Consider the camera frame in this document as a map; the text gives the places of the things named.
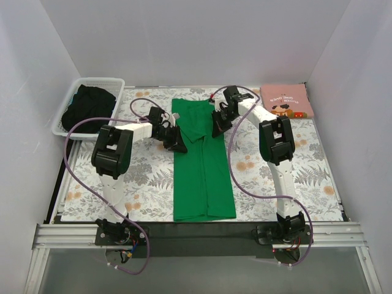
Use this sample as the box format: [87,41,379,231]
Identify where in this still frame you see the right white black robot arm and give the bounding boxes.
[208,86,306,244]

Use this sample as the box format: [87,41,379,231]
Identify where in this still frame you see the green t shirt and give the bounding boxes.
[171,99,236,222]

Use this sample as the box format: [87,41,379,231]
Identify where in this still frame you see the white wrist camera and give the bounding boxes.
[162,113,180,127]
[208,98,228,111]

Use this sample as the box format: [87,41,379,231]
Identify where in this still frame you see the white plastic laundry basket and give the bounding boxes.
[51,77,125,141]

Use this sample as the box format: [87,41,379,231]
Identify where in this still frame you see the aluminium frame rail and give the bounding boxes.
[24,222,382,293]

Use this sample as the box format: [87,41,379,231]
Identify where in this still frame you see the floral patterned table mat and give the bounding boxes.
[58,88,342,222]

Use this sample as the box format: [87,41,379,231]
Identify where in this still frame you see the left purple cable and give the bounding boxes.
[63,98,177,275]

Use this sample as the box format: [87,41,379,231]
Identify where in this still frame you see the folded pink printed t shirt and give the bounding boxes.
[260,83,314,119]

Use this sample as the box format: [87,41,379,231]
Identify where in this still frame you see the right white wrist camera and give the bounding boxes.
[208,98,228,111]

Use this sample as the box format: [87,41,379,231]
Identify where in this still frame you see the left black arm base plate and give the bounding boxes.
[94,225,149,246]

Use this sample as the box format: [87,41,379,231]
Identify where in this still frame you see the black clothes in basket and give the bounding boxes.
[61,85,116,131]

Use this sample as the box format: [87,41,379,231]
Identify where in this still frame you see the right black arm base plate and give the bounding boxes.
[251,223,311,246]

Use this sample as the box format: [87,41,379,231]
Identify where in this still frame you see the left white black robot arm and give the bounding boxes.
[91,107,187,245]

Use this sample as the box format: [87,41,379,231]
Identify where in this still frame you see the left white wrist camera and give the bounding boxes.
[162,113,180,127]

